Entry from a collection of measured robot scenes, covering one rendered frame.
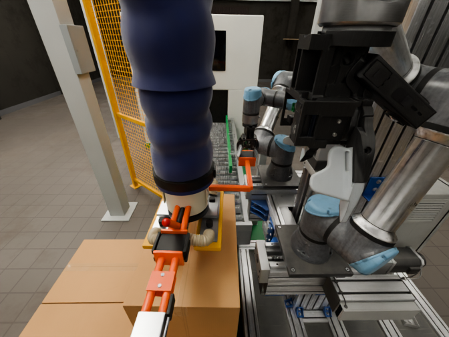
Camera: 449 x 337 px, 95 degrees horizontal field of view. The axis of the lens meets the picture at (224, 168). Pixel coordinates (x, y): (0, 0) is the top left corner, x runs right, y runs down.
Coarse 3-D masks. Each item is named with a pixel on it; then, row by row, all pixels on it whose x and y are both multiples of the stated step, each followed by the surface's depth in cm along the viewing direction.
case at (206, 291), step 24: (144, 264) 82; (192, 264) 82; (216, 264) 83; (144, 288) 74; (192, 288) 75; (216, 288) 75; (192, 312) 72; (216, 312) 71; (168, 336) 83; (192, 336) 83; (216, 336) 82
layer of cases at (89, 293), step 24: (96, 240) 139; (120, 240) 139; (72, 264) 124; (96, 264) 124; (120, 264) 125; (72, 288) 112; (96, 288) 112; (120, 288) 113; (48, 312) 102; (72, 312) 103; (96, 312) 103; (120, 312) 103; (24, 336) 94; (48, 336) 94; (72, 336) 94; (96, 336) 95; (120, 336) 95
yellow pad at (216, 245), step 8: (208, 200) 95; (216, 200) 96; (200, 224) 84; (208, 224) 80; (216, 224) 83; (200, 232) 80; (216, 232) 80; (216, 240) 77; (200, 248) 75; (208, 248) 75; (216, 248) 75
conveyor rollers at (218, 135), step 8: (216, 128) 318; (224, 128) 318; (216, 136) 288; (224, 136) 288; (232, 136) 288; (216, 144) 265; (224, 144) 266; (232, 144) 266; (216, 152) 249; (224, 152) 250; (232, 152) 250; (216, 160) 234; (224, 160) 234; (232, 160) 235; (216, 168) 219; (224, 168) 219; (232, 168) 219; (216, 176) 205; (224, 176) 205; (232, 176) 205; (224, 184) 196; (232, 184) 196; (240, 208) 167; (240, 216) 159
